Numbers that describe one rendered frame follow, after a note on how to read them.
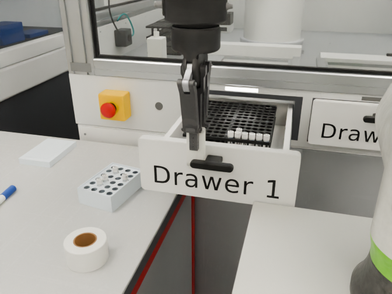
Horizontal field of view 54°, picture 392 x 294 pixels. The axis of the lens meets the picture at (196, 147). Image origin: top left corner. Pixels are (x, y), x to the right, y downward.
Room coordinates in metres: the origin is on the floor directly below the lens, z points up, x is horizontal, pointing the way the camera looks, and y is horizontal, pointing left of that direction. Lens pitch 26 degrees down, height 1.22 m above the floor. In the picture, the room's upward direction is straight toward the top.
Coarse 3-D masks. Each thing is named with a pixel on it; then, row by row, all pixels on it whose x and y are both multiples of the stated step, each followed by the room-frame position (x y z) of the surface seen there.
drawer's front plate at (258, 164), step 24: (144, 144) 0.63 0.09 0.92; (168, 144) 0.62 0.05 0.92; (216, 144) 0.61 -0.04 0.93; (144, 168) 0.64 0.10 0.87; (168, 168) 0.62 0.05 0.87; (192, 168) 0.61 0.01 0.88; (240, 168) 0.59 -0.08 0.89; (264, 168) 0.58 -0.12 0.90; (288, 168) 0.57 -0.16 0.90; (192, 192) 0.61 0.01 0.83; (216, 192) 0.60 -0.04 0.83; (240, 192) 0.59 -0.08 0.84; (264, 192) 0.58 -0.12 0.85; (288, 192) 0.57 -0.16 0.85
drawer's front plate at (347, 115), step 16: (320, 112) 0.84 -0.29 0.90; (336, 112) 0.83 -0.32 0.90; (352, 112) 0.82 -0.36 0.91; (368, 112) 0.81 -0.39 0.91; (320, 128) 0.84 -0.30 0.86; (336, 128) 0.83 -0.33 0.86; (352, 128) 0.82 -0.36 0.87; (368, 128) 0.81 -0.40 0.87; (320, 144) 0.84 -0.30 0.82; (336, 144) 0.83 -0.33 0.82; (352, 144) 0.82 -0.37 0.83; (368, 144) 0.81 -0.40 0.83
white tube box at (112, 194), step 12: (108, 168) 0.76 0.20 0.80; (120, 168) 0.77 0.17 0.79; (132, 168) 0.76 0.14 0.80; (108, 180) 0.71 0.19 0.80; (120, 180) 0.71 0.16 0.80; (132, 180) 0.71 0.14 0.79; (84, 192) 0.67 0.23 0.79; (96, 192) 0.66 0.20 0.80; (108, 192) 0.66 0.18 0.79; (120, 192) 0.67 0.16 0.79; (132, 192) 0.71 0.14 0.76; (84, 204) 0.67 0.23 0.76; (96, 204) 0.66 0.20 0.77; (108, 204) 0.64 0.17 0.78; (120, 204) 0.67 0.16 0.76
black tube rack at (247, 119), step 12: (216, 108) 0.87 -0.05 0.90; (228, 108) 0.88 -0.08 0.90; (240, 108) 0.87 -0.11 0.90; (252, 108) 0.87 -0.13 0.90; (264, 108) 0.87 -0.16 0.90; (216, 120) 0.79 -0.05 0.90; (228, 120) 0.80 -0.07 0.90; (240, 120) 0.79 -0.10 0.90; (252, 120) 0.79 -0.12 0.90; (264, 120) 0.80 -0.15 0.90; (216, 132) 0.73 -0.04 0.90; (264, 132) 0.72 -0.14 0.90
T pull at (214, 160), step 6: (210, 156) 0.60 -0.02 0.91; (216, 156) 0.60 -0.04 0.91; (192, 162) 0.57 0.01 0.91; (198, 162) 0.57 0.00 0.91; (204, 162) 0.57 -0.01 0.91; (210, 162) 0.57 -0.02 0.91; (216, 162) 0.57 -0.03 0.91; (222, 162) 0.57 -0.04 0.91; (198, 168) 0.57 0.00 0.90; (204, 168) 0.57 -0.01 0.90; (210, 168) 0.57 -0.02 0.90; (216, 168) 0.56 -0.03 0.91; (222, 168) 0.56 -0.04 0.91; (228, 168) 0.56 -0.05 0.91
